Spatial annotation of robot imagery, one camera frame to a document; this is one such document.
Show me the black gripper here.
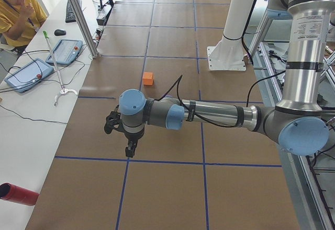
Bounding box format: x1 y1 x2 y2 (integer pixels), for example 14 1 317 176
124 130 144 158

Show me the orange foam cube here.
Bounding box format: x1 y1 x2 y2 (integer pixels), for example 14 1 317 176
142 72 154 86

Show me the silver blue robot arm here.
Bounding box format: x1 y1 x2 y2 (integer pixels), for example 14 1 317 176
106 0 334 157

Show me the far blue teach pendant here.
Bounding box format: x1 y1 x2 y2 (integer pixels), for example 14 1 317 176
53 39 83 65

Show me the blue teach pendant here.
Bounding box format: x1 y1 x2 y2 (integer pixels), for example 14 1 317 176
53 39 83 65
4 58 54 93

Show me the near blue teach pendant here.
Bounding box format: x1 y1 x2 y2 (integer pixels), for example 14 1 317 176
4 58 54 93

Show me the red cylinder tube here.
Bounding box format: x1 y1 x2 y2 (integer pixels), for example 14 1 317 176
1 183 39 206

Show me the black computer mouse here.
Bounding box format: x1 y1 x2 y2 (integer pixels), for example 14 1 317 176
54 29 66 36

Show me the black keyboard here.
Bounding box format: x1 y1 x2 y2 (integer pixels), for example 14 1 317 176
65 1 76 23

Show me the person in yellow shirt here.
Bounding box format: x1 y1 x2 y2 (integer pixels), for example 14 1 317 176
1 0 47 54

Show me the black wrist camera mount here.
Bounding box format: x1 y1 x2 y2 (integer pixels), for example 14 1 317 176
104 105 125 134

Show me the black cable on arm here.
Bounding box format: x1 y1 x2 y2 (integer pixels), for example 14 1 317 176
156 74 287 129

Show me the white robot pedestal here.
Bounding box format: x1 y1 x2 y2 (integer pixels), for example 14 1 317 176
207 0 257 71

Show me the aluminium frame post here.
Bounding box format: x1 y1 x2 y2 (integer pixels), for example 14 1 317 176
68 0 98 59

